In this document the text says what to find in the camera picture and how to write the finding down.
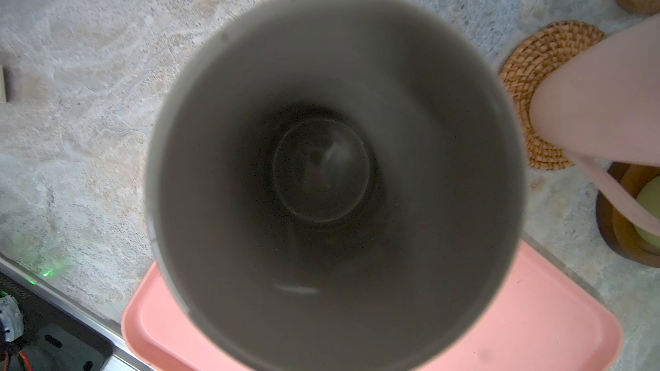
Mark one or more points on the grey metal mug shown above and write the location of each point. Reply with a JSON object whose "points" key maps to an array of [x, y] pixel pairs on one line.
{"points": [[335, 185]]}

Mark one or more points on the tan rattan coaster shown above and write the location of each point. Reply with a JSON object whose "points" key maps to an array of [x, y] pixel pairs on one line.
{"points": [[533, 61]]}

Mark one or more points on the pink handled white mug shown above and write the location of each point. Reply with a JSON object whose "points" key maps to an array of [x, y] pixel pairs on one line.
{"points": [[604, 104]]}

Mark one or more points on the brown wooden coaster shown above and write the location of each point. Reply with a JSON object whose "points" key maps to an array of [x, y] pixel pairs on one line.
{"points": [[617, 232]]}

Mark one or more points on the green handled white mug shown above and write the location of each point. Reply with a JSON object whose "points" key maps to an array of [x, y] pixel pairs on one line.
{"points": [[649, 198]]}

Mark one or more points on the pink silicone tray mat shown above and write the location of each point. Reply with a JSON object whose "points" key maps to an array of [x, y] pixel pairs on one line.
{"points": [[541, 320]]}

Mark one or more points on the aluminium rail frame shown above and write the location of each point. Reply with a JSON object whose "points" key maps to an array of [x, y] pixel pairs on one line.
{"points": [[37, 288]]}

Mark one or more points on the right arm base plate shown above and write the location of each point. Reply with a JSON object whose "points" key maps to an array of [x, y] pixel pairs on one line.
{"points": [[33, 339]]}

